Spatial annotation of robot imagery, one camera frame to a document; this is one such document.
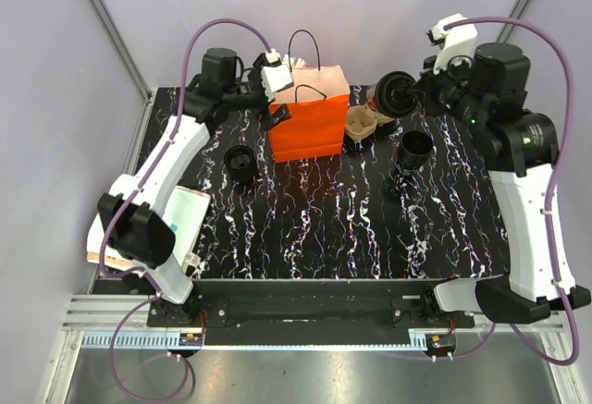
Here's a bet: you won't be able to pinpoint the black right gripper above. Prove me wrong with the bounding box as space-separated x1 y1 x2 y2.
412 49 487 129

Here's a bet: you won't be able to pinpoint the black coffee cup lid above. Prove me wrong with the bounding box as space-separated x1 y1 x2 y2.
378 71 416 117

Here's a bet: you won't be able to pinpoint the orange paper bag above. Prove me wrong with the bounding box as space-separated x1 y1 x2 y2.
268 60 350 163

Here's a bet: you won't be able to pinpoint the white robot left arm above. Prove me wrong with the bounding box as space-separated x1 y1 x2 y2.
97 48 294 326

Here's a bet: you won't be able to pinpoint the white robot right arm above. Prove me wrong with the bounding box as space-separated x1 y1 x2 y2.
412 43 591 327

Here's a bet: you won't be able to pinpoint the brown cardboard cup carrier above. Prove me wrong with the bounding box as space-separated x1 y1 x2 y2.
345 105 380 141

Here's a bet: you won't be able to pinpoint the white napkin stack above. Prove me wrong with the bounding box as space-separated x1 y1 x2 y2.
86 186 211 270

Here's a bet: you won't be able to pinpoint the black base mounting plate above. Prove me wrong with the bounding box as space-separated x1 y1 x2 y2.
147 279 475 336

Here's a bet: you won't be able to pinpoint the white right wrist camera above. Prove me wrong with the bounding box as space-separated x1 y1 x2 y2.
427 13 477 75

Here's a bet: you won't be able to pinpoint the grey slotted cable duct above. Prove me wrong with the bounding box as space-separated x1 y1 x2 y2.
81 327 455 351

